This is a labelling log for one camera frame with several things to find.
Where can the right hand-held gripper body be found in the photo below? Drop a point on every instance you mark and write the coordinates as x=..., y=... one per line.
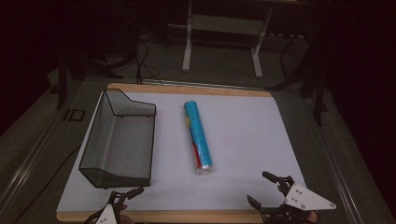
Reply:
x=306, y=199

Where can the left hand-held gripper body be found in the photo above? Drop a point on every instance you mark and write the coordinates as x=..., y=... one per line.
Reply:
x=107, y=214

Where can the blue roll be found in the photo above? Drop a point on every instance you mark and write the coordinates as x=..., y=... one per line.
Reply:
x=199, y=137

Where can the person's left hand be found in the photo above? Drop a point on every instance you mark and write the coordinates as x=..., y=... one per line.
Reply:
x=125, y=217

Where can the person's right hand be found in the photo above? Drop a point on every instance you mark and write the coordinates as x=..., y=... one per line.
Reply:
x=308, y=217

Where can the white table mat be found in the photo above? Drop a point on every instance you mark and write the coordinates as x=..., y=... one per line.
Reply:
x=249, y=137

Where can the black metal stand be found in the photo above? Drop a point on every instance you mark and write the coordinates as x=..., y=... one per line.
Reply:
x=314, y=84
x=71, y=68

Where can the aluminium frame rail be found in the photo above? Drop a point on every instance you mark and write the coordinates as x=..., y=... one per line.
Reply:
x=25, y=168
x=339, y=168

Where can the black square bracket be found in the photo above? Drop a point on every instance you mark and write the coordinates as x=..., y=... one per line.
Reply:
x=74, y=114

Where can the white metal desk frame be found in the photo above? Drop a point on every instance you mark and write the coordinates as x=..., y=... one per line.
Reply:
x=224, y=25

